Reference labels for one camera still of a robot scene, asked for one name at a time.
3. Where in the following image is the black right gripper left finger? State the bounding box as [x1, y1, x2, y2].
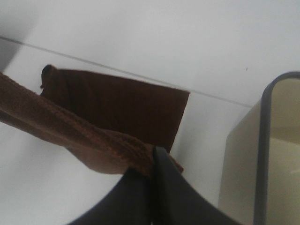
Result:
[70, 168, 151, 225]

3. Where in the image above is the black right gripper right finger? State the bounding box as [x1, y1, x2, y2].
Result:
[153, 147, 234, 225]

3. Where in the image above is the brown towel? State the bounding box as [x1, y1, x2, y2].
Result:
[0, 65, 189, 177]

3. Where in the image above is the beige bin with grey rim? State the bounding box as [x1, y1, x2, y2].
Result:
[218, 71, 300, 225]

